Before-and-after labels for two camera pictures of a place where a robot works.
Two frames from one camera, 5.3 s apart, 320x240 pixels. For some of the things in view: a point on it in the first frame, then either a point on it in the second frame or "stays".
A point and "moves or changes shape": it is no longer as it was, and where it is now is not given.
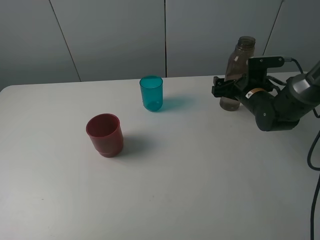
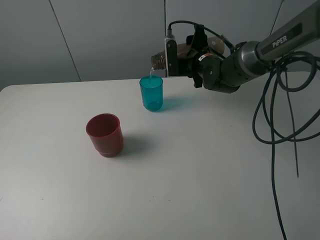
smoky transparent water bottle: [237, 68] moves or changes shape
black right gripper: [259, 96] to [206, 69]
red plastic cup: [105, 132] stays
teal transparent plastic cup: [151, 88] stays
